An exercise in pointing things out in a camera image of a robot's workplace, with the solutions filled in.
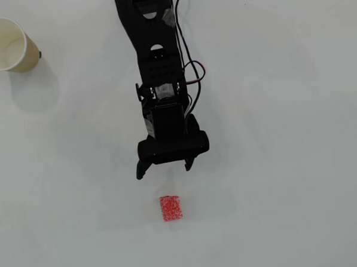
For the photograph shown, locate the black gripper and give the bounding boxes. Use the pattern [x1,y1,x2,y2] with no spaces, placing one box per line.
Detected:
[132,98,203,181]

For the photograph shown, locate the red speckled foam cube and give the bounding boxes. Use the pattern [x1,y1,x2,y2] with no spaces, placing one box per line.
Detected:
[158,194,184,223]

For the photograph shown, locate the black cable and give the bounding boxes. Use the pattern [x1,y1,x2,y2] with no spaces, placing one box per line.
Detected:
[173,0,205,119]

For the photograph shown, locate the beige paper cup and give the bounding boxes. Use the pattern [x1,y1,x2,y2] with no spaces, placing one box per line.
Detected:
[0,15,43,75]

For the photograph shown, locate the grey tape piece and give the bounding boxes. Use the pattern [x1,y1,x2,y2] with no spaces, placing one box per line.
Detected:
[154,83,177,99]
[161,8,176,29]

